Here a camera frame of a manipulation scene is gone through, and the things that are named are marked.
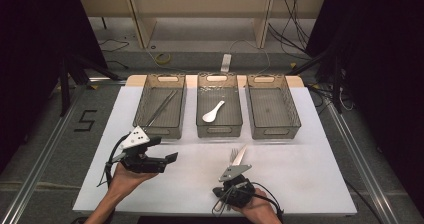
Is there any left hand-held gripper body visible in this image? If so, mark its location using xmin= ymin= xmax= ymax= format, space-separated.
xmin=111 ymin=125 xmax=168 ymax=175

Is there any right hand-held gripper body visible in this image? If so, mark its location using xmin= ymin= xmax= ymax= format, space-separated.
xmin=218 ymin=164 xmax=257 ymax=208

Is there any smoky clear plastic bin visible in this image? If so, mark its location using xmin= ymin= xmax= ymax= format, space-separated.
xmin=195 ymin=71 xmax=244 ymax=139
xmin=132 ymin=73 xmax=188 ymax=140
xmin=245 ymin=73 xmax=302 ymax=141

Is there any metal chopstick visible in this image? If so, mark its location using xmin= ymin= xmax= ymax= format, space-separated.
xmin=143 ymin=89 xmax=176 ymax=129
xmin=146 ymin=89 xmax=179 ymax=129

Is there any white ceramic spoon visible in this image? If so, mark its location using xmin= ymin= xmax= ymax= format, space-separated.
xmin=201 ymin=99 xmax=226 ymax=124

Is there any person's left hand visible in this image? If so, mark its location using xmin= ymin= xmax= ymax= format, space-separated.
xmin=108 ymin=145 xmax=159 ymax=202

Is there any person's right hand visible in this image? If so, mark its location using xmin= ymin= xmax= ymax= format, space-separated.
xmin=231 ymin=187 xmax=283 ymax=224

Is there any white table cover sheet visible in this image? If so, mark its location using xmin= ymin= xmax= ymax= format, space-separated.
xmin=72 ymin=85 xmax=358 ymax=217

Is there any yellow tape roll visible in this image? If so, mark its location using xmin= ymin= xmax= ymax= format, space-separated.
xmin=154 ymin=52 xmax=173 ymax=66

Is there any black metal stand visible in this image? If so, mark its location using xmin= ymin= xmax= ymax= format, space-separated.
xmin=286 ymin=47 xmax=344 ymax=115
xmin=58 ymin=50 xmax=123 ymax=118

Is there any white power strip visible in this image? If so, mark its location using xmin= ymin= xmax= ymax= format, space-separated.
xmin=220 ymin=53 xmax=233 ymax=74

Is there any black curtain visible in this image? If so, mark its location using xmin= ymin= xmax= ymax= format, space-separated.
xmin=0 ymin=0 xmax=108 ymax=172
xmin=306 ymin=0 xmax=424 ymax=215

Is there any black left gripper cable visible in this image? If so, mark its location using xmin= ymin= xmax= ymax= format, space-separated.
xmin=96 ymin=133 xmax=129 ymax=188

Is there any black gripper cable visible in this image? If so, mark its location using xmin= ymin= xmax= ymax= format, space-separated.
xmin=211 ymin=182 xmax=285 ymax=218
xmin=96 ymin=133 xmax=129 ymax=188

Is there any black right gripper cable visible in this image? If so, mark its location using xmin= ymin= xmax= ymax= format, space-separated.
xmin=211 ymin=182 xmax=285 ymax=218

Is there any aluminium floor rail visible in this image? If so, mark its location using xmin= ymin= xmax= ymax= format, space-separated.
xmin=0 ymin=87 xmax=84 ymax=224
xmin=328 ymin=100 xmax=401 ymax=224

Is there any thin black floor cable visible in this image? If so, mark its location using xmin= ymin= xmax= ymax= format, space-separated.
xmin=99 ymin=38 xmax=130 ymax=53

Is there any beige wooden desk frame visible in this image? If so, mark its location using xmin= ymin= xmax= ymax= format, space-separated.
xmin=77 ymin=0 xmax=328 ymax=50

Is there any white power cable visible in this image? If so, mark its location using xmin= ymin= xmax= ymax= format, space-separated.
xmin=229 ymin=38 xmax=272 ymax=76

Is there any bundle of black cables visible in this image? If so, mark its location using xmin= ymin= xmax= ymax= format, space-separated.
xmin=268 ymin=0 xmax=313 ymax=57

